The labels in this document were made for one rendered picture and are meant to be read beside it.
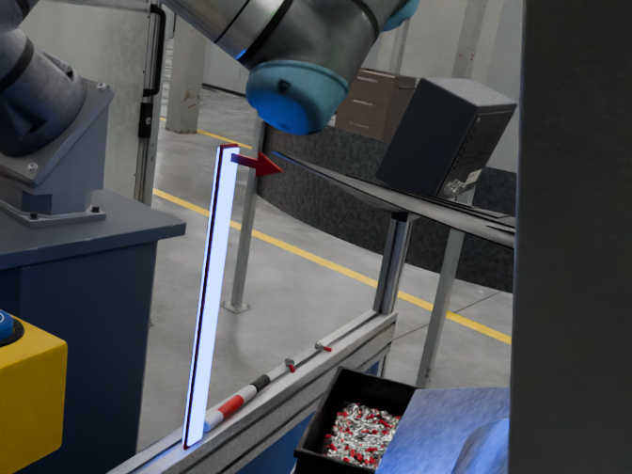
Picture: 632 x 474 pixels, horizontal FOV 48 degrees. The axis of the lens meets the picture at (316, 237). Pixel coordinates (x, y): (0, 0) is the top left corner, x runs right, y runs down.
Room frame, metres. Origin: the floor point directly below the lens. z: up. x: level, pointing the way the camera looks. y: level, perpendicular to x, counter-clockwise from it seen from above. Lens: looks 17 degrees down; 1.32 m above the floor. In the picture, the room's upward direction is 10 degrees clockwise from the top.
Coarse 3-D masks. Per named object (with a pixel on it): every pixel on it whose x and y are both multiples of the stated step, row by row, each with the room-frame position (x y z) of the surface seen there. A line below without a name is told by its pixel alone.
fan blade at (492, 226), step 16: (288, 160) 0.53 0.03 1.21; (336, 176) 0.53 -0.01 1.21; (352, 176) 0.59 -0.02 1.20; (352, 192) 0.67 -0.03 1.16; (368, 192) 0.51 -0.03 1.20; (384, 192) 0.53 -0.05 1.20; (400, 192) 0.57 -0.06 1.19; (416, 192) 0.59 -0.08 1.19; (384, 208) 0.70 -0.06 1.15; (400, 208) 0.50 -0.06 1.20; (416, 208) 0.51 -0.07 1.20; (432, 208) 0.52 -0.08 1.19; (448, 208) 0.55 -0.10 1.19; (464, 208) 0.56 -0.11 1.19; (448, 224) 0.49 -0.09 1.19; (464, 224) 0.50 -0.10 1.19; (480, 224) 0.51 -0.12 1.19; (496, 224) 0.52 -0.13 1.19; (512, 224) 0.53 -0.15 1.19; (496, 240) 0.49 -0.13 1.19; (512, 240) 0.49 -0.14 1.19
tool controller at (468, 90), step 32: (416, 96) 1.19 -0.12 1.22; (448, 96) 1.17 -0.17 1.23; (480, 96) 1.25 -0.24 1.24; (416, 128) 1.19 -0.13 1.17; (448, 128) 1.16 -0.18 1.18; (480, 128) 1.19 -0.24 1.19; (384, 160) 1.21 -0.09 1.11; (416, 160) 1.18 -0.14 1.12; (448, 160) 1.16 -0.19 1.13; (480, 160) 1.30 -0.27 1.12; (448, 192) 1.19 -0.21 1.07
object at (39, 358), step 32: (0, 352) 0.42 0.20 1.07; (32, 352) 0.43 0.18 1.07; (64, 352) 0.45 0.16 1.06; (0, 384) 0.40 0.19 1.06; (32, 384) 0.43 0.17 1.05; (64, 384) 0.45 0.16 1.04; (0, 416) 0.40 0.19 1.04; (32, 416) 0.43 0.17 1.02; (0, 448) 0.41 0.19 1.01; (32, 448) 0.43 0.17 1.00
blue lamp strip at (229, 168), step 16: (224, 160) 0.65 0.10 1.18; (224, 176) 0.65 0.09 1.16; (224, 192) 0.66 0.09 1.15; (224, 208) 0.66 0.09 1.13; (224, 224) 0.66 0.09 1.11; (224, 240) 0.67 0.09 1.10; (224, 256) 0.67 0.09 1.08; (208, 288) 0.65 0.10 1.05; (208, 304) 0.65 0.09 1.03; (208, 320) 0.66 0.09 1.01; (208, 336) 0.66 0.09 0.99; (208, 352) 0.66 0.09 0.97; (208, 368) 0.67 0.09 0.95; (208, 384) 0.67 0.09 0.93; (192, 416) 0.65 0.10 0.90; (192, 432) 0.65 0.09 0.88
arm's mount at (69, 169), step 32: (96, 96) 0.95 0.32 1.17; (96, 128) 0.94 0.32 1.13; (0, 160) 0.92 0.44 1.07; (32, 160) 0.90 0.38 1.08; (64, 160) 0.91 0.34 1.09; (96, 160) 0.94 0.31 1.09; (0, 192) 0.93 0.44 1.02; (32, 192) 0.87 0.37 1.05; (64, 192) 0.91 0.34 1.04; (32, 224) 0.87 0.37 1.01; (64, 224) 0.91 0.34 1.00
